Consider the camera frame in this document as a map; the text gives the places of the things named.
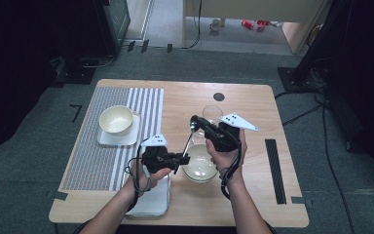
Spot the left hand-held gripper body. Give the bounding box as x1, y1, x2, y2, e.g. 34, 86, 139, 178
140, 132, 174, 175

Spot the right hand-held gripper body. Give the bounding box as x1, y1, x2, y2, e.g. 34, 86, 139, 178
206, 112, 260, 153

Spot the metal spoon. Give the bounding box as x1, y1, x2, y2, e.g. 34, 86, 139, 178
173, 117, 201, 176

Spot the white square plate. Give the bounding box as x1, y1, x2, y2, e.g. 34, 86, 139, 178
96, 111, 142, 146

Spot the cream ceramic bowl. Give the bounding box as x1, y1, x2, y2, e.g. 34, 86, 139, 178
181, 143, 219, 181
98, 104, 134, 137
183, 172, 219, 184

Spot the person's left hand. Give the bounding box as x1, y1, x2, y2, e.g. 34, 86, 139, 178
123, 162, 173, 198

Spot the person's right hand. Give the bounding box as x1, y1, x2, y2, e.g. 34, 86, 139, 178
205, 128, 248, 183

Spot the clear drinking glass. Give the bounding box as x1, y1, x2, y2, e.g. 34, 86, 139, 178
202, 104, 224, 127
191, 130, 209, 146

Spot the black carbon fibre strip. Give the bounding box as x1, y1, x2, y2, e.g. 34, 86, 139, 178
265, 138, 287, 205

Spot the grey striped placemat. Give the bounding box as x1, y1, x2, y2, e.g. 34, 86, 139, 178
61, 87, 165, 192

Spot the person's dark clothing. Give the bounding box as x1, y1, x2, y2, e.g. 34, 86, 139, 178
116, 224, 238, 234

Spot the white cup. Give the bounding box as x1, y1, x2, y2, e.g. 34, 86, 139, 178
208, 18, 222, 33

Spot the black tape piece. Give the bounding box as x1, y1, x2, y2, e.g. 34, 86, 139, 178
47, 189, 69, 201
290, 195, 313, 206

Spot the black metal stand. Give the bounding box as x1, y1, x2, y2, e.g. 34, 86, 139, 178
277, 0, 349, 93

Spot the beige wooden furniture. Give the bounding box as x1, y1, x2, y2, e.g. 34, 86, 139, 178
182, 0, 330, 55

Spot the dark cabinet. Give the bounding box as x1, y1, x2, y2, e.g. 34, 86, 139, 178
92, 0, 131, 58

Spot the dark curtain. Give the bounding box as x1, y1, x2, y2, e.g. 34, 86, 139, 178
320, 0, 374, 183
0, 0, 111, 160

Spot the left hand-held gripper cable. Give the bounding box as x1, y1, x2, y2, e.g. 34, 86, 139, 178
124, 144, 153, 214

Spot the hand-held gripper cable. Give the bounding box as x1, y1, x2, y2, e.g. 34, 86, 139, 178
219, 139, 243, 201
124, 144, 153, 214

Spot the right hand-held gripper cable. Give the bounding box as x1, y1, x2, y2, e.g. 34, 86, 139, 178
219, 139, 243, 201

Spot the short black floor cable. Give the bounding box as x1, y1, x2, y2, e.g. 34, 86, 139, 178
281, 103, 323, 127

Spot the black hanging cable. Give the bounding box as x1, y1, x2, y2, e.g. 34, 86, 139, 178
180, 0, 205, 51

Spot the long black floor cable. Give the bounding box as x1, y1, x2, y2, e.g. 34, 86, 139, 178
274, 87, 355, 234

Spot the black cable by base plate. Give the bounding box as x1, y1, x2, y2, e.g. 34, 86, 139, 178
81, 53, 118, 69

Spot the black stand base plate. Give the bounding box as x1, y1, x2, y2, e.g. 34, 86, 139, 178
50, 66, 96, 89

